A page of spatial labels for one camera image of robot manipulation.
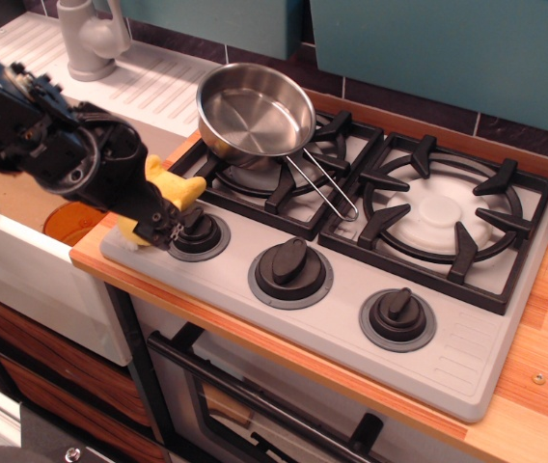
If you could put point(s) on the wooden drawer cabinet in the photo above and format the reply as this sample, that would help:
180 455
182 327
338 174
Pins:
90 395

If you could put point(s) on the oven door with handle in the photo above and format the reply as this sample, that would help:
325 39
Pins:
244 408

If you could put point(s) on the stainless steel pan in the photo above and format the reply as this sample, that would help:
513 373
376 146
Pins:
252 117

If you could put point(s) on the grey toy faucet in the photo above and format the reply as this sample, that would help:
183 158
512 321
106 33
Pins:
92 43

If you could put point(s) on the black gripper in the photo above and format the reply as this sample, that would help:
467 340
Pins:
111 177

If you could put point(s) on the black middle stove knob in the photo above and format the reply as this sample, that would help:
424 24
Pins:
290 276

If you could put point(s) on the white toy sink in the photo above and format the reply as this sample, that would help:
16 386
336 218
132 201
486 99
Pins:
154 89

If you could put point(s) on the black left stove knob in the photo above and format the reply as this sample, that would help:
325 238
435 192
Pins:
203 237

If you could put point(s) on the black stove knob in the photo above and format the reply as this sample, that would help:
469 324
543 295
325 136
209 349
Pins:
290 276
398 320
203 237

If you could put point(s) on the orange plastic plate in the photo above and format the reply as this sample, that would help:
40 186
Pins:
71 222

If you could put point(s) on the black burner grate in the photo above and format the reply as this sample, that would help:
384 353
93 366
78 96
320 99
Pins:
297 194
470 229

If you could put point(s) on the black left burner grate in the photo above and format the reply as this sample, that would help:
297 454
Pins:
297 194

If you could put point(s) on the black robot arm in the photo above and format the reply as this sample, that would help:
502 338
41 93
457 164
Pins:
82 153

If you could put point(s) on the black right burner grate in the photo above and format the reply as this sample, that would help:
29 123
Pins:
470 229

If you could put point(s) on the grey toy stove top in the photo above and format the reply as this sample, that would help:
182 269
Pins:
456 372

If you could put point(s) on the yellow stuffed duck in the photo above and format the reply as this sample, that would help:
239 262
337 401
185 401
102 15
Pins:
181 192

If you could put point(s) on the black right stove knob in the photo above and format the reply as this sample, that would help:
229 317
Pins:
398 320

